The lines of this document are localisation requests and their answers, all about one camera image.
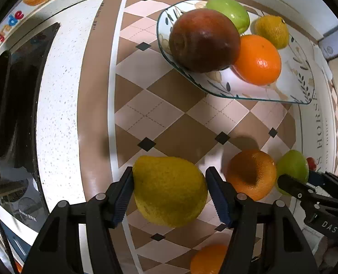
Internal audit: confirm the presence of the green apple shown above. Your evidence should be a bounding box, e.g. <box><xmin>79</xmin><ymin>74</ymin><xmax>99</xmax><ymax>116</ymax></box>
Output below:
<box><xmin>276</xmin><ymin>150</ymin><xmax>309</xmax><ymax>184</ymax></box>
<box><xmin>206</xmin><ymin>0</ymin><xmax>250</xmax><ymax>35</ymax></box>

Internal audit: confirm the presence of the grey spray can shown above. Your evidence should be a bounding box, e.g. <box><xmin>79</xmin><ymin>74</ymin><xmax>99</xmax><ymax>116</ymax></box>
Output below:
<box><xmin>318</xmin><ymin>26</ymin><xmax>338</xmax><ymax>61</ymax></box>

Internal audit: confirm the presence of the bright orange front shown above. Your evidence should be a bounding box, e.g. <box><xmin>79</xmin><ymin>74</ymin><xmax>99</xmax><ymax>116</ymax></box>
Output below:
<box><xmin>190</xmin><ymin>244</ymin><xmax>227</xmax><ymax>274</ymax></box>

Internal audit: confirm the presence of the bright orange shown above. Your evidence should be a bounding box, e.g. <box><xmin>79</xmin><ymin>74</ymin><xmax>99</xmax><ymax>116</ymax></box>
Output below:
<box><xmin>190</xmin><ymin>244</ymin><xmax>227</xmax><ymax>274</ymax></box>
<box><xmin>233</xmin><ymin>35</ymin><xmax>282</xmax><ymax>86</ymax></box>

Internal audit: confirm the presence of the dark red apple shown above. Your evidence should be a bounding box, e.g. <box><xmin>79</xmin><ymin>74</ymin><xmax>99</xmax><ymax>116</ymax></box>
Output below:
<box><xmin>169</xmin><ymin>8</ymin><xmax>240</xmax><ymax>73</ymax></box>

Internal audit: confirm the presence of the white crumpled tissue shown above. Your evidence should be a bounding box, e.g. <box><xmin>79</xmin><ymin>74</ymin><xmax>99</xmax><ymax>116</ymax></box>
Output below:
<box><xmin>313</xmin><ymin>45</ymin><xmax>333</xmax><ymax>81</ymax></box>

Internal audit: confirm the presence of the yellow lemon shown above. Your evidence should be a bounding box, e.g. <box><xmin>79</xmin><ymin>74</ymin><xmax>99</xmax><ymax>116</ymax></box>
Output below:
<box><xmin>254</xmin><ymin>15</ymin><xmax>289</xmax><ymax>50</ymax></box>
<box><xmin>132</xmin><ymin>156</ymin><xmax>208</xmax><ymax>228</ymax></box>

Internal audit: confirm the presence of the oval patterned glass plate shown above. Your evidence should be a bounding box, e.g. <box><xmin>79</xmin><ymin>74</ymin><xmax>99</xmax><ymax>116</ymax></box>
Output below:
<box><xmin>156</xmin><ymin>0</ymin><xmax>315</xmax><ymax>105</ymax></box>

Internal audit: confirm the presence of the brownish orange fruit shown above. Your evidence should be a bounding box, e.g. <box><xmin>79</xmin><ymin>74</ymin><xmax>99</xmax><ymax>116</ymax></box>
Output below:
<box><xmin>225</xmin><ymin>149</ymin><xmax>277</xmax><ymax>201</ymax></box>

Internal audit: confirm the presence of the red cherry tomato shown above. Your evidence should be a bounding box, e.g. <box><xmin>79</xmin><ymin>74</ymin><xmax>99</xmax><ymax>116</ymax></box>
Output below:
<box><xmin>306</xmin><ymin>157</ymin><xmax>317</xmax><ymax>171</ymax></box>

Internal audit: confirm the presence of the checkered tablecloth with text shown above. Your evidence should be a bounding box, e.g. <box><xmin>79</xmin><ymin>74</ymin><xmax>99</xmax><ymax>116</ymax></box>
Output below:
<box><xmin>77</xmin><ymin>0</ymin><xmax>338</xmax><ymax>274</ymax></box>

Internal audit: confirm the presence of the colourful wall sticker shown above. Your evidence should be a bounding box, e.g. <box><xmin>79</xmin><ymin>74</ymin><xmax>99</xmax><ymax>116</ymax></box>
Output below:
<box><xmin>0</xmin><ymin>0</ymin><xmax>47</xmax><ymax>43</ymax></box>

